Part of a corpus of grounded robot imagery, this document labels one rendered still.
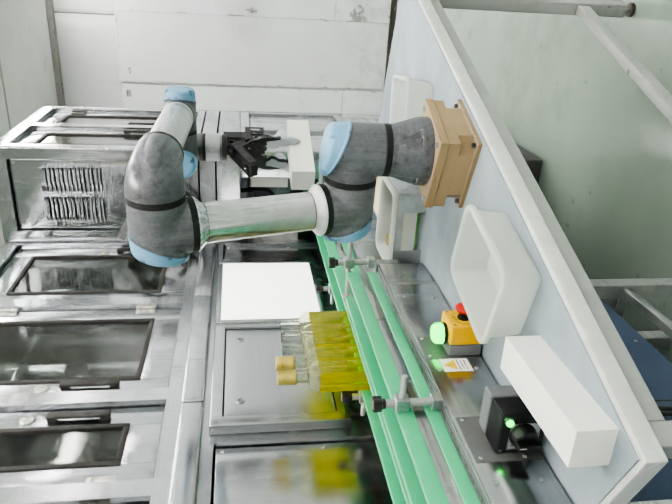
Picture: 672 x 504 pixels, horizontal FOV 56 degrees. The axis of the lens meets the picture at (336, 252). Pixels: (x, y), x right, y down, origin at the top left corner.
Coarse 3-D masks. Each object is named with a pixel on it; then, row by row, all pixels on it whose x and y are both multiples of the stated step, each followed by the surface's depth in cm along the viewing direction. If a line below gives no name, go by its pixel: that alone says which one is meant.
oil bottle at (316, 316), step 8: (312, 312) 167; (320, 312) 168; (328, 312) 168; (336, 312) 168; (344, 312) 168; (304, 320) 164; (312, 320) 164; (320, 320) 164; (328, 320) 164; (336, 320) 165; (344, 320) 165
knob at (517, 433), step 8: (528, 424) 101; (512, 432) 100; (520, 432) 99; (528, 432) 99; (536, 432) 101; (512, 440) 100; (520, 440) 99; (528, 440) 99; (536, 440) 100; (520, 448) 98; (528, 448) 98; (536, 448) 99
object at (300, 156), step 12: (288, 120) 179; (300, 120) 179; (288, 132) 174; (300, 132) 175; (300, 144) 171; (288, 156) 174; (300, 156) 167; (312, 156) 167; (300, 168) 163; (312, 168) 164; (300, 180) 164; (312, 180) 165
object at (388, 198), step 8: (384, 184) 181; (384, 192) 182; (392, 192) 167; (384, 200) 183; (392, 200) 183; (384, 208) 184; (392, 208) 167; (384, 216) 185; (392, 216) 168; (384, 224) 186; (392, 224) 169; (376, 232) 187; (384, 232) 187; (392, 232) 170; (376, 240) 188; (384, 240) 188; (392, 240) 171; (384, 248) 184; (392, 248) 173; (384, 256) 179
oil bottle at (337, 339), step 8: (312, 336) 156; (320, 336) 156; (328, 336) 157; (336, 336) 157; (344, 336) 157; (352, 336) 157; (304, 344) 154; (312, 344) 153; (320, 344) 153; (328, 344) 154; (336, 344) 154; (344, 344) 154; (352, 344) 154; (304, 352) 154
